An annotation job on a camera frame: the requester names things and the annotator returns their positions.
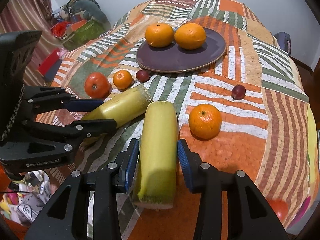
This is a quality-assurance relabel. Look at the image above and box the small mandarin orange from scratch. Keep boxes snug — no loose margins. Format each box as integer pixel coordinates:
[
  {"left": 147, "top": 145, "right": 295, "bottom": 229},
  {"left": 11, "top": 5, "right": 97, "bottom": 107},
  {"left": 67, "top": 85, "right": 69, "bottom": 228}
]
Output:
[{"left": 113, "top": 70, "right": 133, "bottom": 90}]

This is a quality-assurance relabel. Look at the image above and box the yellow-green gourd piece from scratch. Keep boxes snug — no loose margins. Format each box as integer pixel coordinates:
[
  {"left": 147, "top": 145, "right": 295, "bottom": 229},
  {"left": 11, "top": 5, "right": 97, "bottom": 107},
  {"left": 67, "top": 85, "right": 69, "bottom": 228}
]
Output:
[
  {"left": 133, "top": 101, "right": 179, "bottom": 210},
  {"left": 81, "top": 85, "right": 153, "bottom": 128}
]

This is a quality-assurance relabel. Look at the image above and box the large oval orange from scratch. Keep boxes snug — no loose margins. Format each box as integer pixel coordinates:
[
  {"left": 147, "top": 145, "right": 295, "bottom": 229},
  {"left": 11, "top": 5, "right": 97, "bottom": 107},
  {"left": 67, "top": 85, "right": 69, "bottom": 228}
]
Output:
[{"left": 174, "top": 23, "right": 206, "bottom": 50}]

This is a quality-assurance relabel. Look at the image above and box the red tomato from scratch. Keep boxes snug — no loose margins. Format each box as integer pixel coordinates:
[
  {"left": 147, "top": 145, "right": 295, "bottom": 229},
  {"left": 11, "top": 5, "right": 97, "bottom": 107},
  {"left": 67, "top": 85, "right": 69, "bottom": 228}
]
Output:
[
  {"left": 84, "top": 72, "right": 112, "bottom": 99},
  {"left": 267, "top": 199, "right": 289, "bottom": 222}
]

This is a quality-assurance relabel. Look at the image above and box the striped brown curtain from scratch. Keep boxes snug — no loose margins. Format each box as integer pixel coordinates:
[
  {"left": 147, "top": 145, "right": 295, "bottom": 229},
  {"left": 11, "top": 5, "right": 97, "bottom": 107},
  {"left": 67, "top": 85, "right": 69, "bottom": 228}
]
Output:
[{"left": 1, "top": 0, "right": 60, "bottom": 86}]

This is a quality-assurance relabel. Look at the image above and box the large orange with green stem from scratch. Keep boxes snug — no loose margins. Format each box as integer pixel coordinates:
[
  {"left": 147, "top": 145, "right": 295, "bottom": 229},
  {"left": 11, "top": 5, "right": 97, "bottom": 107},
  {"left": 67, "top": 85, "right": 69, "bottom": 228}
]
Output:
[{"left": 145, "top": 23, "right": 174, "bottom": 48}]

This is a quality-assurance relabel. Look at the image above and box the dark red grape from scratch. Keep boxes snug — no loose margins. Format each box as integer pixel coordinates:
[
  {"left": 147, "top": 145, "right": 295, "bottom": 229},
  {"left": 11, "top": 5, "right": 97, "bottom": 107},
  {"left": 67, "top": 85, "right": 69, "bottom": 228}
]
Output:
[
  {"left": 231, "top": 85, "right": 246, "bottom": 100},
  {"left": 136, "top": 70, "right": 150, "bottom": 83}
]

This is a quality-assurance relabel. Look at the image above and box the blue backpack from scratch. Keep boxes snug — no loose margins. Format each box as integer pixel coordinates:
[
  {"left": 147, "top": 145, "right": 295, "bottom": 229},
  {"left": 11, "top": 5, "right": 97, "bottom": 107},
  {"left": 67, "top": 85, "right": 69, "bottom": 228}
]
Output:
[{"left": 274, "top": 32, "right": 292, "bottom": 56}]

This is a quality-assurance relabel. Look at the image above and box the red box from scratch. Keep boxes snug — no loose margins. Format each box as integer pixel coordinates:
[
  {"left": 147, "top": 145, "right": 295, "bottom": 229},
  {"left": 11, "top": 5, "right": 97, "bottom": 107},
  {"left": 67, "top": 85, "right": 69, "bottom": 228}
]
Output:
[{"left": 38, "top": 48, "right": 62, "bottom": 78}]

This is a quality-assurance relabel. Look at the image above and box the purple ceramic plate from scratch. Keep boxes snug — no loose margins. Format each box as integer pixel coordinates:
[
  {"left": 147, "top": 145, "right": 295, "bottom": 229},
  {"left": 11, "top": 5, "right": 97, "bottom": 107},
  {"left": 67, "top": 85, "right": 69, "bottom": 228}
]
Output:
[{"left": 136, "top": 28, "right": 227, "bottom": 73}]

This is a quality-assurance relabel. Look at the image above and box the green patterned box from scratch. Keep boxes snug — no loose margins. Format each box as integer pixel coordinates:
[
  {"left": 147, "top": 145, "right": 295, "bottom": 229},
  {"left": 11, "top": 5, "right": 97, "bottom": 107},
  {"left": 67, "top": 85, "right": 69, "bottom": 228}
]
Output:
[{"left": 62, "top": 19, "right": 105, "bottom": 51}]

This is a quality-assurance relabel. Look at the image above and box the grey plush toy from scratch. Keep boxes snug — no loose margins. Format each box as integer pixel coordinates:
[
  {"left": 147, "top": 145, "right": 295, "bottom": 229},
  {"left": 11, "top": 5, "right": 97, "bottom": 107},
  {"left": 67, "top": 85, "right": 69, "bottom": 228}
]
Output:
[{"left": 68, "top": 0, "right": 111, "bottom": 30}]

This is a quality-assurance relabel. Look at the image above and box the medium mandarin orange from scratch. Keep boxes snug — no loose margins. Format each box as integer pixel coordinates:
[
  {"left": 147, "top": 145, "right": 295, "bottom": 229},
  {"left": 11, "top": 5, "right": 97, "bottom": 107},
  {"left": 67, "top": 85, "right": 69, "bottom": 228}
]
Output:
[{"left": 188, "top": 104, "right": 222, "bottom": 140}]

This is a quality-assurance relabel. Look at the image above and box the pink toy bottle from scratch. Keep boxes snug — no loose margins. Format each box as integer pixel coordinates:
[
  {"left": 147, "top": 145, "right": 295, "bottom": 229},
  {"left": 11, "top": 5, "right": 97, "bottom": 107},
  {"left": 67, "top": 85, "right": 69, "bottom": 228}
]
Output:
[{"left": 57, "top": 48, "right": 69, "bottom": 60}]

